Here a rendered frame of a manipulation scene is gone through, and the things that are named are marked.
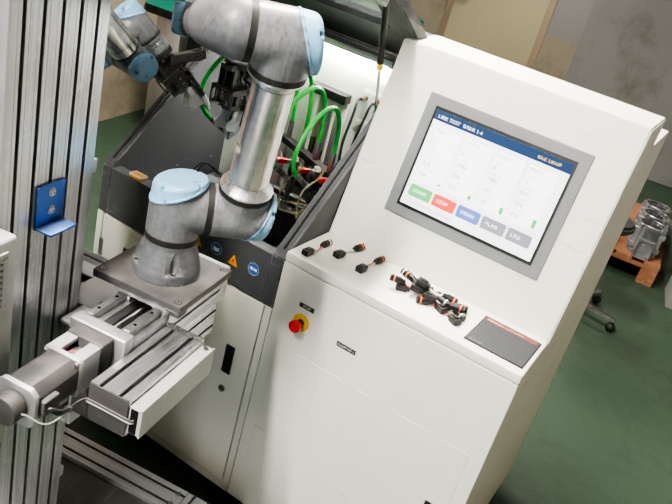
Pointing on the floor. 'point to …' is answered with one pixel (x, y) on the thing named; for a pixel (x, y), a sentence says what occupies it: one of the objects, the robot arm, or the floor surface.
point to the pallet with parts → (645, 240)
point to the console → (380, 472)
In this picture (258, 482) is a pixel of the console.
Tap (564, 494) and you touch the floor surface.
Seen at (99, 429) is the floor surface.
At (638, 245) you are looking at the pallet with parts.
